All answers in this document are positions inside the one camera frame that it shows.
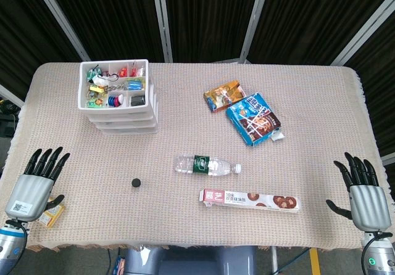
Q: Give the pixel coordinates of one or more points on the red white packets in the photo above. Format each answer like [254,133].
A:
[137,70]

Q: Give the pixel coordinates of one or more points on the orange snack packet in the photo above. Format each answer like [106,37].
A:
[222,96]

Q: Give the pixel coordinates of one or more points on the blue cookie packet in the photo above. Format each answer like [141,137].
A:
[253,121]

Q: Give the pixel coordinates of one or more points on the white plastic drawer organizer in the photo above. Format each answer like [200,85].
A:
[83,87]

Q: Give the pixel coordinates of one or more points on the row of coloured discs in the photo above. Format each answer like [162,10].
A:
[114,100]

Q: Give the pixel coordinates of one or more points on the beige woven tablecloth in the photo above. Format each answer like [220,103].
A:
[185,133]

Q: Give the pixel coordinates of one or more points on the small red trinket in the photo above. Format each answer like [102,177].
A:
[123,71]

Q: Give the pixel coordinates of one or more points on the long white baking paper box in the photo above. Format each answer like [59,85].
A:
[247,199]

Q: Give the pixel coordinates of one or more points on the small black disc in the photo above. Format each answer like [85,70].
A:
[136,183]

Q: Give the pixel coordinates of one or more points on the white table leg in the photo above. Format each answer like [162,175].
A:
[274,259]

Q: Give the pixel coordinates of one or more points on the green orange candies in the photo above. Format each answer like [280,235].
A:
[92,102]

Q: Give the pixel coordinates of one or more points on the dark partition panel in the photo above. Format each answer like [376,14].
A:
[18,25]
[379,87]
[111,16]
[210,16]
[314,16]

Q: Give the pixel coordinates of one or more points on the yellow snack packet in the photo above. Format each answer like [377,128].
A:
[55,215]

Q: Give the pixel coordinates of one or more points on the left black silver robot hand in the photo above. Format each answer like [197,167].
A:
[27,195]

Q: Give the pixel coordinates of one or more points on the small black block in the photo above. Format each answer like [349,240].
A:
[138,100]

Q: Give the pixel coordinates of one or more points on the green striped snack packet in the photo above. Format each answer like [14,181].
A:
[135,85]

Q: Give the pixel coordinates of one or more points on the grey metal partition post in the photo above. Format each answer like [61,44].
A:
[12,97]
[61,19]
[388,158]
[256,19]
[364,31]
[162,19]

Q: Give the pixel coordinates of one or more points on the clear green-label water bottle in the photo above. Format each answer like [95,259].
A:
[216,167]

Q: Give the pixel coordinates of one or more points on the clear plastic drawer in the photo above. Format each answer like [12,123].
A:
[123,118]
[123,124]
[129,130]

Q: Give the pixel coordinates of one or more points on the green trinket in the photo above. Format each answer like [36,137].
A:
[92,73]

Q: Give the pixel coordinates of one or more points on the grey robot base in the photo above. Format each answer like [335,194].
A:
[185,262]

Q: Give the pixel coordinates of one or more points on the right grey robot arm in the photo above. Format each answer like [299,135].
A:
[381,256]

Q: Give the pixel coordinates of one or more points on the blue red packet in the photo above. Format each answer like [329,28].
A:
[118,264]

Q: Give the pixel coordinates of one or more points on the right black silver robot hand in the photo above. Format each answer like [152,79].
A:
[368,204]

